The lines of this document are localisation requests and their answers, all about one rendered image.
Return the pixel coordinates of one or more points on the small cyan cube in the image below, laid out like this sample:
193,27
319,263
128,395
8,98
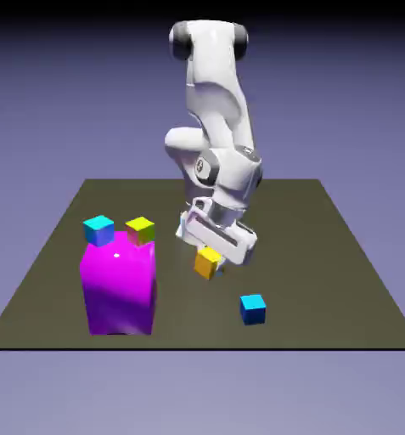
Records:
98,231

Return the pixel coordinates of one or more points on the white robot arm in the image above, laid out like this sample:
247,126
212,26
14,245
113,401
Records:
219,102

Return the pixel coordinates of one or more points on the large magenta box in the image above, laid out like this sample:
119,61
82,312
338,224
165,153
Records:
119,285

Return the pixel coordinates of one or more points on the small blue cube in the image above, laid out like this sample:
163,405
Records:
253,309

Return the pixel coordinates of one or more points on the small yellow-green cube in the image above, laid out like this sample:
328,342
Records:
141,231

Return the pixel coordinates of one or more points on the small orange cube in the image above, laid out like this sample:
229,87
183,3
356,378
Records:
205,263

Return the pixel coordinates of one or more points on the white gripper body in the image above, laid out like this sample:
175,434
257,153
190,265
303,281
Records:
222,239

